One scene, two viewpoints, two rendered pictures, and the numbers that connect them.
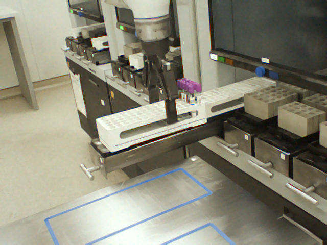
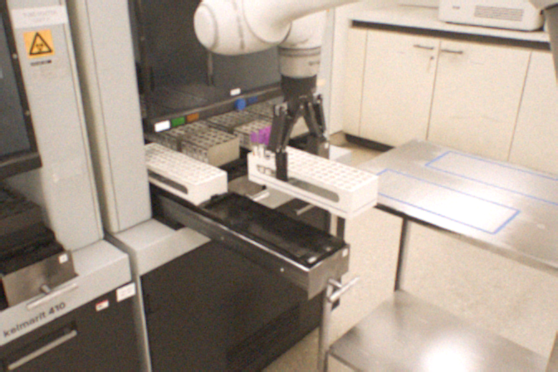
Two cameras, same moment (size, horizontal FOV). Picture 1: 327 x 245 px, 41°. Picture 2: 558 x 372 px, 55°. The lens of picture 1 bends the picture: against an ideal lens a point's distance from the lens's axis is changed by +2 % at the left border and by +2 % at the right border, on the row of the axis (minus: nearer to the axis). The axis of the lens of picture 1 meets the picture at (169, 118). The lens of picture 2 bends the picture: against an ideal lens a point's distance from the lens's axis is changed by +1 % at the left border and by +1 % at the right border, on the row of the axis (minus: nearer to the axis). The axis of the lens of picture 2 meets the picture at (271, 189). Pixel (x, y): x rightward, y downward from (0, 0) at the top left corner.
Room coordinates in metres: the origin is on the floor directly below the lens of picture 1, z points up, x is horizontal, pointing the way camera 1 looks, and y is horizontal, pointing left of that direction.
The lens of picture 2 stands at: (1.58, 1.01, 1.38)
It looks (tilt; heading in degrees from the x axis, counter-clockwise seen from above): 26 degrees down; 248
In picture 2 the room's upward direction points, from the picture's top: straight up
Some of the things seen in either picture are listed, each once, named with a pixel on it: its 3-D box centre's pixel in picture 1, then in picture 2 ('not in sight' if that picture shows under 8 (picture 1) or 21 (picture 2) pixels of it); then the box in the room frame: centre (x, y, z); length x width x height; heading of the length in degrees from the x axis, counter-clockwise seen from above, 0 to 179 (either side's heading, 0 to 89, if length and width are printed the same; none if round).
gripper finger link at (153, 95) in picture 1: (154, 100); (281, 165); (1.17, 0.04, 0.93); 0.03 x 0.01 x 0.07; 115
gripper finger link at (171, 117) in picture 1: (171, 111); (313, 152); (1.07, -0.01, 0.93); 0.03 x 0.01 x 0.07; 115
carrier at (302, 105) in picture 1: (307, 117); (250, 134); (1.10, -0.38, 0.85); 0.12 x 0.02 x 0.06; 25
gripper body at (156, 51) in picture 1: (156, 55); (298, 95); (1.12, 0.01, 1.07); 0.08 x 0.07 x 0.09; 25
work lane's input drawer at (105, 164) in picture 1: (188, 127); (222, 215); (1.28, -0.06, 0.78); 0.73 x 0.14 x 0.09; 115
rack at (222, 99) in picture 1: (232, 98); (173, 173); (1.36, -0.22, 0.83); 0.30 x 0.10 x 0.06; 115
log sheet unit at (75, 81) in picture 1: (76, 92); not in sight; (2.89, 0.63, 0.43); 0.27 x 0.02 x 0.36; 25
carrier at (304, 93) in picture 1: (293, 95); (189, 140); (1.27, -0.40, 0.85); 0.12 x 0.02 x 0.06; 26
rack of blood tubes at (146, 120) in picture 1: (153, 120); (309, 178); (1.11, 0.05, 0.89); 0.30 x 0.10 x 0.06; 115
